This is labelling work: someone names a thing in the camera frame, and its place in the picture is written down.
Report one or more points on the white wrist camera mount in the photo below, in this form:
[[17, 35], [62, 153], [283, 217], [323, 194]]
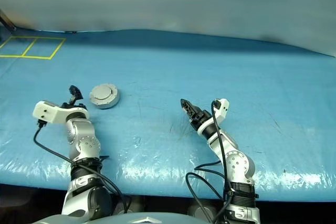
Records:
[[221, 110], [46, 112]]

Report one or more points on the white backdrop sheet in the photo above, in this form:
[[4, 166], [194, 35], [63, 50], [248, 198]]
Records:
[[168, 1]]

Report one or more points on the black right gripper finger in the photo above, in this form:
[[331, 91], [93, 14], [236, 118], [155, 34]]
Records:
[[193, 107], [187, 111]]

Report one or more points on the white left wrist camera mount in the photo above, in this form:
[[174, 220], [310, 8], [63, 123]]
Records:
[[46, 112]]

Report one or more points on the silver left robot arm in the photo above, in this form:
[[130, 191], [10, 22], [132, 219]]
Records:
[[84, 145]]

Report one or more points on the grey cylindrical housing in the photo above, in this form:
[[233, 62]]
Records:
[[198, 210]]

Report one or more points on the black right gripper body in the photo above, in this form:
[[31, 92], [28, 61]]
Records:
[[200, 119]]

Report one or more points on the blue plastic table cover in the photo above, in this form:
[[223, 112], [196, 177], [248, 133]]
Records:
[[183, 77]]

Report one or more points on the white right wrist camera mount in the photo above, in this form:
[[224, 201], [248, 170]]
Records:
[[221, 110]]

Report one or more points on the silver motor housing copper windings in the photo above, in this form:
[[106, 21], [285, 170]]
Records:
[[110, 104]]

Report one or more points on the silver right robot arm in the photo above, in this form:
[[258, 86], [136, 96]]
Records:
[[236, 163]]

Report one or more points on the brown stand leg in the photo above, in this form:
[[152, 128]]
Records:
[[7, 20]]

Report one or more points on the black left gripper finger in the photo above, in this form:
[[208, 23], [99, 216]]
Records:
[[76, 92]]

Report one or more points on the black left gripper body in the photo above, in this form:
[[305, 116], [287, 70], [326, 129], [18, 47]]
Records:
[[71, 106]]

